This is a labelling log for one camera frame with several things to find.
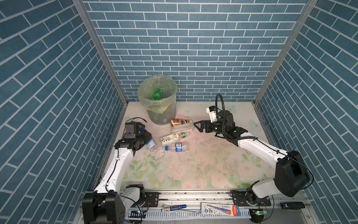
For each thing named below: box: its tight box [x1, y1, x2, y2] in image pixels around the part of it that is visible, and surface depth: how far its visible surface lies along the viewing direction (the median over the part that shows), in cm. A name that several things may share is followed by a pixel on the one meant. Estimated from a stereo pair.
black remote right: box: [279, 201, 306, 210], surface depth 71 cm
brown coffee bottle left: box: [170, 118, 193, 127], surface depth 104 cm
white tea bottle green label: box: [160, 128, 193, 146], surface depth 95 cm
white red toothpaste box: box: [200, 202, 242, 217], surface depth 71 cm
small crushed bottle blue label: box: [165, 142, 190, 153], surface depth 91 cm
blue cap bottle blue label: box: [146, 139, 157, 152], surface depth 80 cm
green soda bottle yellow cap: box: [152, 88, 163, 101], surface depth 103 cm
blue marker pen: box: [161, 204, 187, 212], surface depth 72 cm
